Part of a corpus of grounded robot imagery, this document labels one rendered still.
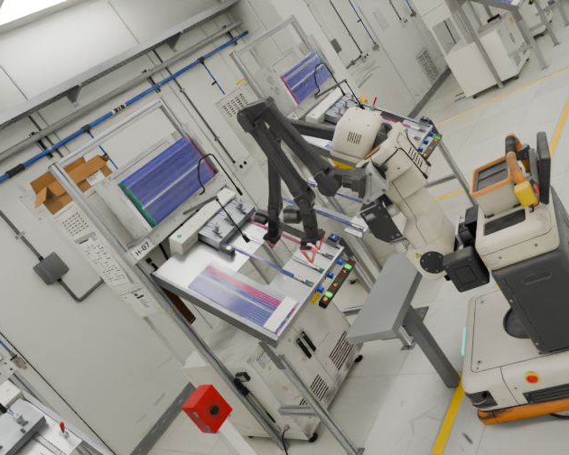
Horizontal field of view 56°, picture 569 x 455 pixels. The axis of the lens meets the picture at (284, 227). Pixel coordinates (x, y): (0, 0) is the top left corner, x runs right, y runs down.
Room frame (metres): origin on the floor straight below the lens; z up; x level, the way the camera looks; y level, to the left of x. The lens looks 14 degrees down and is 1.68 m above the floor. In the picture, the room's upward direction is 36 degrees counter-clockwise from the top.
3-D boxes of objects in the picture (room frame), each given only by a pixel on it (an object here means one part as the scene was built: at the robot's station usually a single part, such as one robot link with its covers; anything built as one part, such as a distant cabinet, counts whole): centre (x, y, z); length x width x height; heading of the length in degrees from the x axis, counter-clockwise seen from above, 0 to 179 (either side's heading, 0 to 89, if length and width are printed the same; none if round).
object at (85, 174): (2.99, 0.65, 1.82); 0.68 x 0.30 x 0.20; 132
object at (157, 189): (2.85, 0.37, 1.52); 0.51 x 0.13 x 0.27; 132
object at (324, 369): (2.90, 0.49, 0.31); 0.70 x 0.65 x 0.62; 132
